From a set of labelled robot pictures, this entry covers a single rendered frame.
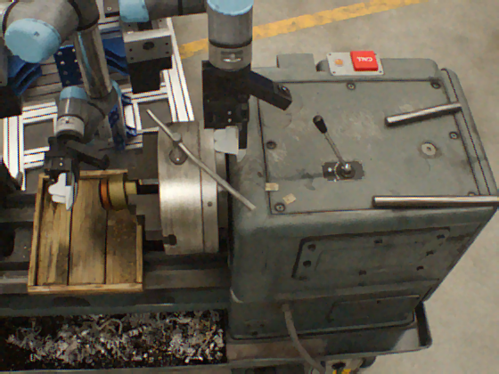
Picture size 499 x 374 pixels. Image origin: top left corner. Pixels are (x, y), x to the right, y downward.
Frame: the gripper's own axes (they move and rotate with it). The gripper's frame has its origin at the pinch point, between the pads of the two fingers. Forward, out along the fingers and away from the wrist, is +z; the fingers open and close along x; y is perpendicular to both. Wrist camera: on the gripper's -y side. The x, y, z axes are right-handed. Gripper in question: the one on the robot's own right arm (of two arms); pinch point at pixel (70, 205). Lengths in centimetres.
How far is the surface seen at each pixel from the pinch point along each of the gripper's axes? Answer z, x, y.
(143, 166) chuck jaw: -6.0, 6.1, -18.2
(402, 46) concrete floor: -155, -110, -144
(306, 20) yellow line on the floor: -176, -109, -93
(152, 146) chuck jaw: -8.9, 9.6, -20.9
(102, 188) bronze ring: -2.5, 3.0, -8.3
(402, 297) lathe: 18, -30, -85
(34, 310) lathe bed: 12.3, -36.8, 18.7
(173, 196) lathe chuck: 6.3, 12.2, -25.6
